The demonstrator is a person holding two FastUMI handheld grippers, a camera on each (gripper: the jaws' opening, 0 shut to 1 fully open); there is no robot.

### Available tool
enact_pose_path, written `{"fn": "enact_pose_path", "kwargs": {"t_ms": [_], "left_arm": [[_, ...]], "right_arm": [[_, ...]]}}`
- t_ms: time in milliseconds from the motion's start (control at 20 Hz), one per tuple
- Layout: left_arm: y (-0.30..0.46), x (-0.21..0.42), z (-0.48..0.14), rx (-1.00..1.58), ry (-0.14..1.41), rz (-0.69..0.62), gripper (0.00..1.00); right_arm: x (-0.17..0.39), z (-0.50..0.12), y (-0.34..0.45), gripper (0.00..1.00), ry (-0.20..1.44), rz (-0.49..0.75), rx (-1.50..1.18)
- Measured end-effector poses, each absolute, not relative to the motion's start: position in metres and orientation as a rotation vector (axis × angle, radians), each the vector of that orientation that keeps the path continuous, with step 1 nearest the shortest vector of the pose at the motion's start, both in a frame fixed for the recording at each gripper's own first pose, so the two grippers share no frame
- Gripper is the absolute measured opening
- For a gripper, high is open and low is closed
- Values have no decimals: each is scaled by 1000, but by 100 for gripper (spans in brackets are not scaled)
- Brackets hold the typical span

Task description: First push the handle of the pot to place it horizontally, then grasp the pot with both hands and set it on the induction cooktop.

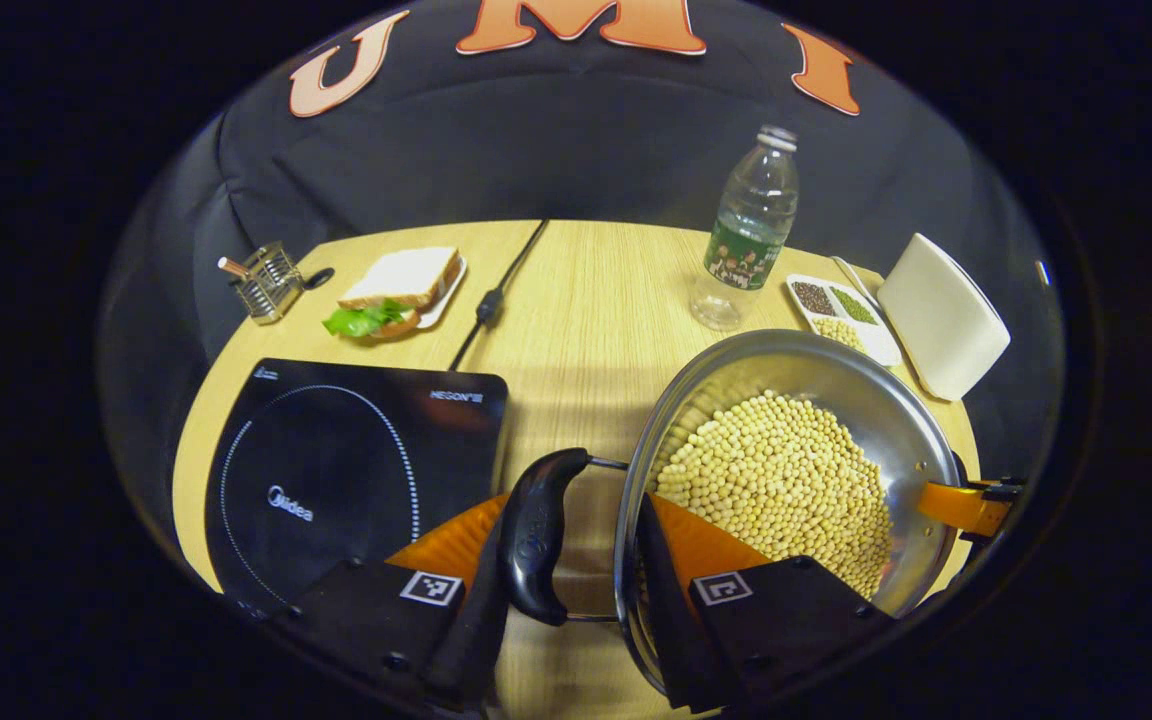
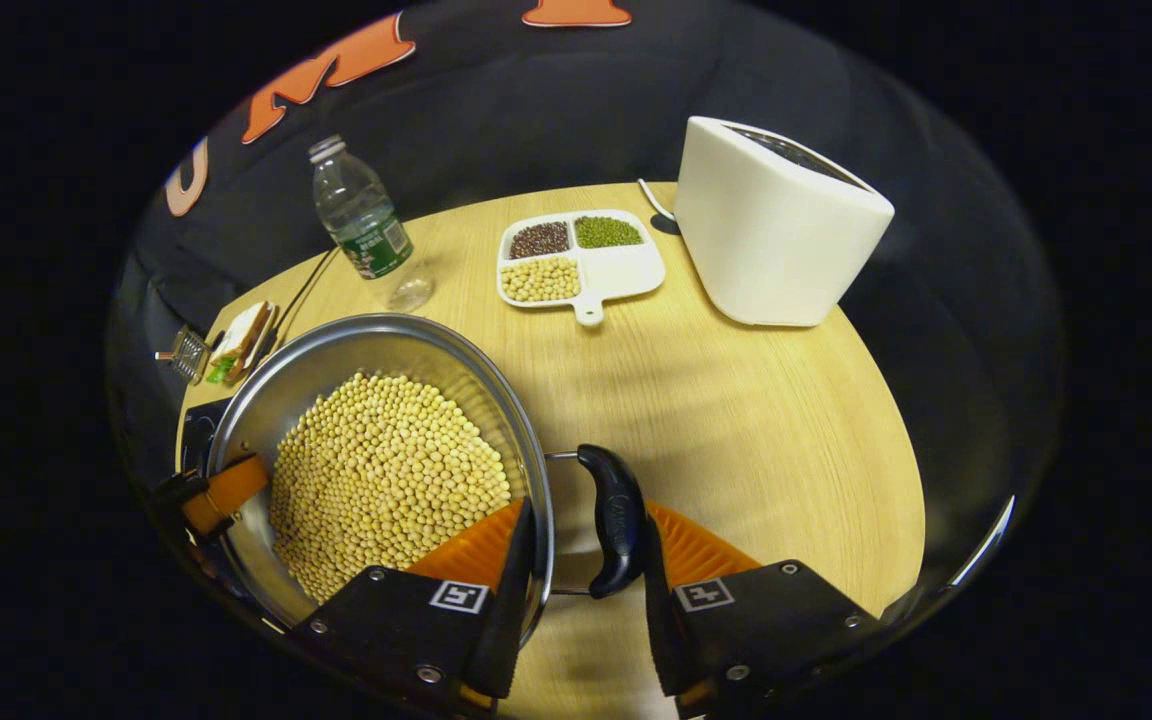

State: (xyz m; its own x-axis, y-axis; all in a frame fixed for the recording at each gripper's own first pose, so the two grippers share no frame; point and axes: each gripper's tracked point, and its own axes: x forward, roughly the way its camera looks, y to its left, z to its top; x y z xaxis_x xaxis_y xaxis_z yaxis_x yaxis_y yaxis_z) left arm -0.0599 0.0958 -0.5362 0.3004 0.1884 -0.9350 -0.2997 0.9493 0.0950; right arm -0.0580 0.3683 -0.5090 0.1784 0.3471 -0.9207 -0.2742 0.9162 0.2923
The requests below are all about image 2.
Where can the sandwich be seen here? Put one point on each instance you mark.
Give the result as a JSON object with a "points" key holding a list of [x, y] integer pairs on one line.
{"points": [[241, 340]]}

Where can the black induction cooktop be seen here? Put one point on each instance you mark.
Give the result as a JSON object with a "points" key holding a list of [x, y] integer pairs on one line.
{"points": [[198, 430]]}

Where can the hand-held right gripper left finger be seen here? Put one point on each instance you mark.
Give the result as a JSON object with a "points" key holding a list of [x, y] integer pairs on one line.
{"points": [[506, 620]]}

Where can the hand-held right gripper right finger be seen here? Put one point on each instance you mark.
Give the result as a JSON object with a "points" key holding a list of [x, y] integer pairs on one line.
{"points": [[661, 630]]}

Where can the white toaster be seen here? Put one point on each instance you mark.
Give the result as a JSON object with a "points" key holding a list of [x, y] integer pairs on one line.
{"points": [[776, 240]]}

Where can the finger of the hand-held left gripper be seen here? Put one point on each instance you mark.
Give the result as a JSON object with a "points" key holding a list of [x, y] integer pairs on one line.
{"points": [[226, 492]]}

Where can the pile of yellow soybeans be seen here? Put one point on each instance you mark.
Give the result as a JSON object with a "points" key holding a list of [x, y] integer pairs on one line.
{"points": [[386, 480]]}

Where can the clear plastic water bottle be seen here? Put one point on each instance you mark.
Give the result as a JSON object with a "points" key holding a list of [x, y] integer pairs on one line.
{"points": [[361, 220]]}

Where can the white divided bean tray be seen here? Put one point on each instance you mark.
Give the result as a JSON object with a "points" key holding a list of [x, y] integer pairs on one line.
{"points": [[616, 270]]}

